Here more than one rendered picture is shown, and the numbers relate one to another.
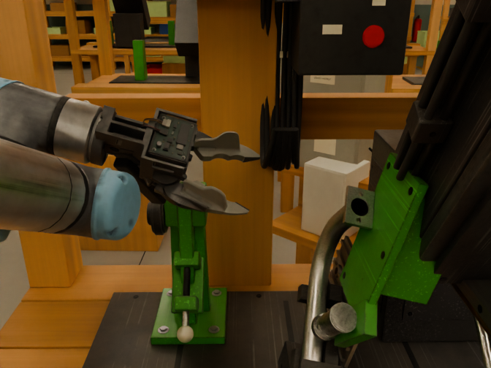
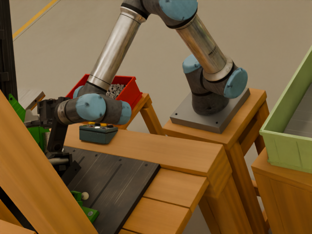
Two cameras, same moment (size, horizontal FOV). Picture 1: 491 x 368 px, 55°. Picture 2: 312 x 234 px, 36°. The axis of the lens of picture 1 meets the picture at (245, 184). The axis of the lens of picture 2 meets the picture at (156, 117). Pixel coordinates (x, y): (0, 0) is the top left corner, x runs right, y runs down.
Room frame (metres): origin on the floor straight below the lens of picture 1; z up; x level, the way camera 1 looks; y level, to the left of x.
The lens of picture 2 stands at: (1.27, 1.27, 2.09)
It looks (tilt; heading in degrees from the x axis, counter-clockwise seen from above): 37 degrees down; 226
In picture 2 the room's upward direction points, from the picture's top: 24 degrees counter-clockwise
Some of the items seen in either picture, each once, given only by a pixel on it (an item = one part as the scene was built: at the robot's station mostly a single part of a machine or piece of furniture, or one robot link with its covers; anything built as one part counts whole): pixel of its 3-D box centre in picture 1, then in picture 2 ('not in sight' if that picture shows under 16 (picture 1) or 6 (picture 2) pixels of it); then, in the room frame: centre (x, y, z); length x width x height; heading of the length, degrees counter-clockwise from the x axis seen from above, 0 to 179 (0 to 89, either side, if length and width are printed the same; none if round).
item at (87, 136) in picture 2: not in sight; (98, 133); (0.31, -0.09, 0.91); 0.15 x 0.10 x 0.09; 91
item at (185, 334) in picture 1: (185, 321); (81, 196); (0.65, 0.10, 0.96); 0.06 x 0.03 x 0.06; 1
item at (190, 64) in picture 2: not in sight; (200, 70); (0.03, 0.31, 1.05); 0.13 x 0.12 x 0.14; 73
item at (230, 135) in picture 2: not in sight; (214, 112); (0.03, 0.30, 0.83); 0.32 x 0.32 x 0.04; 85
